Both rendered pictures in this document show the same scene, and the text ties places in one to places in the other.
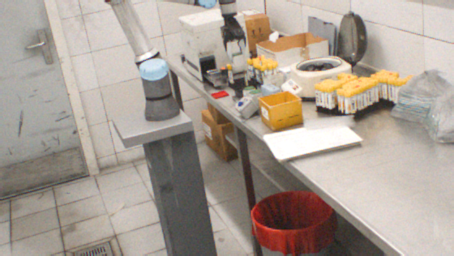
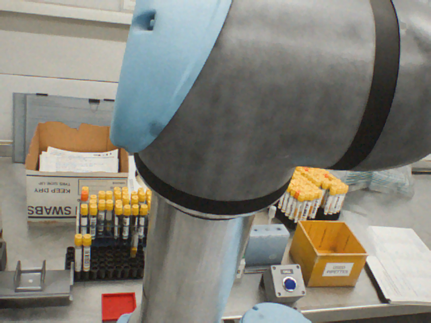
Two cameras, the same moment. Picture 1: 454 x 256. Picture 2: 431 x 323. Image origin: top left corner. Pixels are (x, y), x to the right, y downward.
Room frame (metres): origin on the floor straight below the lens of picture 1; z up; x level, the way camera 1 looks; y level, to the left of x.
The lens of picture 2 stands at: (2.50, 0.63, 1.56)
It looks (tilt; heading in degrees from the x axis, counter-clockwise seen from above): 26 degrees down; 268
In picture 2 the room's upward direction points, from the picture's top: 11 degrees clockwise
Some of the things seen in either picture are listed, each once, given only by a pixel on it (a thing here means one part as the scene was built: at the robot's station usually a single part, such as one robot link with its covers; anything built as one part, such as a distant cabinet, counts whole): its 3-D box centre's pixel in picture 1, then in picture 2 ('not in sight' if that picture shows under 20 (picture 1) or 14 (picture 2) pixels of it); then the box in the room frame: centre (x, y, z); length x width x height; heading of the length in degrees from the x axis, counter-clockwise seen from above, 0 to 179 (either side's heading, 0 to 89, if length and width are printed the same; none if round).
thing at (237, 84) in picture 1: (241, 76); (106, 246); (2.67, -0.12, 0.93); 0.17 x 0.09 x 0.11; 17
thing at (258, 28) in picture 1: (245, 30); not in sight; (3.48, -0.22, 0.97); 0.31 x 0.23 x 0.18; 10
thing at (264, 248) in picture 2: (271, 98); (262, 246); (2.31, -0.22, 0.92); 0.10 x 0.07 x 0.10; 18
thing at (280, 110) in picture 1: (280, 110); (326, 253); (2.15, -0.23, 0.92); 0.13 x 0.13 x 0.10; 13
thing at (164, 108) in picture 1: (160, 104); not in sight; (2.35, 0.25, 0.97); 0.15 x 0.15 x 0.10
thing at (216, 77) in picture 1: (213, 74); (18, 280); (2.80, 0.01, 0.92); 0.21 x 0.07 x 0.05; 16
